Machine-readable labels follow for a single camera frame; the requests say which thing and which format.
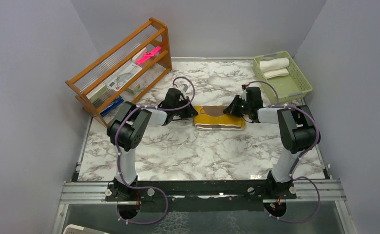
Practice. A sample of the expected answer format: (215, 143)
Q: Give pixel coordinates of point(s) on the white bin corner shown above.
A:
(75, 229)

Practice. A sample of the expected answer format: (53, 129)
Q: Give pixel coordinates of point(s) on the light green plastic basket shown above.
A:
(289, 87)

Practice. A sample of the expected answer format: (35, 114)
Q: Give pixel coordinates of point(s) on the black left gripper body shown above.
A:
(181, 113)

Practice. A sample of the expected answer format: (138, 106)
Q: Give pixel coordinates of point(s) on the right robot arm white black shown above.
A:
(297, 127)

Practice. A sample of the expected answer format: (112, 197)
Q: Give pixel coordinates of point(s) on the blue pen pack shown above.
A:
(112, 106)

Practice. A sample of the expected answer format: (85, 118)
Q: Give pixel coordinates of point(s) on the ruler set clear package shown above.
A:
(123, 75)

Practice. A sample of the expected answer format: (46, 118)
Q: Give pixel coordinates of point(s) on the wooden shelf rack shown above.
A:
(151, 34)

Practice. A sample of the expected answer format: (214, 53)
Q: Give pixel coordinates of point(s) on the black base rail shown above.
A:
(197, 195)

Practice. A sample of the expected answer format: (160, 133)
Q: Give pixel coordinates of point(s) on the green stapler box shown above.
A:
(99, 94)

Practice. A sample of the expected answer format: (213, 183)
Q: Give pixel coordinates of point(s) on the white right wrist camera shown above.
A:
(243, 95)

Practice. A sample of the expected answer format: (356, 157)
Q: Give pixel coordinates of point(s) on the white terry towel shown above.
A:
(275, 67)

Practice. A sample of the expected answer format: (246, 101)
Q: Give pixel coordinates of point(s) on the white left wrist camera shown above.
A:
(183, 89)

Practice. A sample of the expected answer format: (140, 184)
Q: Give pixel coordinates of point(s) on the pink plastic tool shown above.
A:
(148, 55)

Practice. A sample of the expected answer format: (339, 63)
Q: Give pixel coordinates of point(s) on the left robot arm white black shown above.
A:
(127, 128)

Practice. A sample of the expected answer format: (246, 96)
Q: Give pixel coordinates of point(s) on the small green staples box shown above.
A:
(134, 88)

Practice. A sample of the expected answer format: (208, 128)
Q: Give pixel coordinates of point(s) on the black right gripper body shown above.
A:
(246, 106)

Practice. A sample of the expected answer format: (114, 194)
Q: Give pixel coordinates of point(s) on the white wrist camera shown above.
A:
(243, 95)
(183, 89)

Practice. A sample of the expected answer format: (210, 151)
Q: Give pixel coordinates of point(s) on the yellow towel white trim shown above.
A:
(213, 118)

